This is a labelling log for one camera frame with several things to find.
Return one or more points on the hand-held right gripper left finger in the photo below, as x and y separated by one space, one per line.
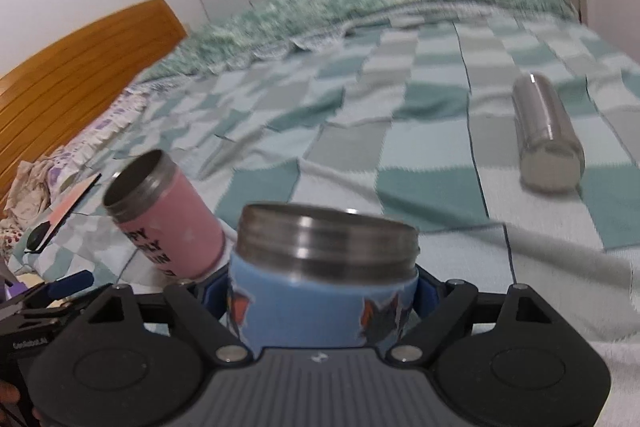
215 302

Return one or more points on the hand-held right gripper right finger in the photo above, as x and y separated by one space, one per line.
426 297

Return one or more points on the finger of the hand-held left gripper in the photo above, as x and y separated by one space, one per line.
70 283
35 313

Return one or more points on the blue cartoon print cup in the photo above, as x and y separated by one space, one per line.
320 287

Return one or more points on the pink steel cup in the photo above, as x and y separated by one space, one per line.
175 227

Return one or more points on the plain steel cup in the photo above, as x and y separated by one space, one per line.
542 127

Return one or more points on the person's left hand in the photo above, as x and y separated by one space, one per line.
9 394

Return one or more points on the pink white flat packet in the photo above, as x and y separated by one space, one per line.
67 207

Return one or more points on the purple floral ruffled pillow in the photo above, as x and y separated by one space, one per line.
100 132

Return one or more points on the green checkered blanket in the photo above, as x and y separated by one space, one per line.
380 122

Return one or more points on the wooden headboard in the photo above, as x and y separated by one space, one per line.
75 72

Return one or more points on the green fuzzy blanket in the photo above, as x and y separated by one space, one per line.
350 4

